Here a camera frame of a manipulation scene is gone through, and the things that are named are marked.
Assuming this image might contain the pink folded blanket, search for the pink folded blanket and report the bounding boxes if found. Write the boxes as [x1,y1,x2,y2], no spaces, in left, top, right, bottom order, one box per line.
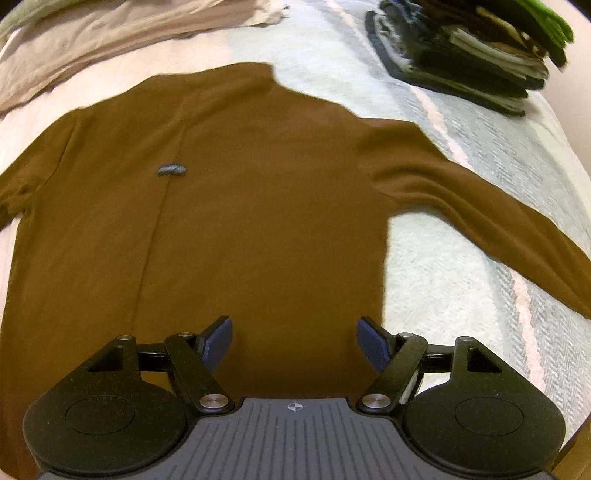
[0,0,291,114]

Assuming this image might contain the stack of folded clothes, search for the stack of folded clothes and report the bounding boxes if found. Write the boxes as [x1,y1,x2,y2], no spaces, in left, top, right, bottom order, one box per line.
[365,0,575,116]

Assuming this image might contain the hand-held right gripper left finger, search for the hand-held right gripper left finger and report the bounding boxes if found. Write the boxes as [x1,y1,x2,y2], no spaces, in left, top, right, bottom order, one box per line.
[82,316,234,414]

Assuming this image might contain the brown long-sleeved shirt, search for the brown long-sleeved shirt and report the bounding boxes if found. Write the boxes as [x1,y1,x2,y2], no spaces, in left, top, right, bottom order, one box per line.
[0,62,591,464]

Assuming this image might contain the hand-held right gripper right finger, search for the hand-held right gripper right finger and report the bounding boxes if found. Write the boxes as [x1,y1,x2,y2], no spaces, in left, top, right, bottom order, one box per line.
[357,316,505,414]

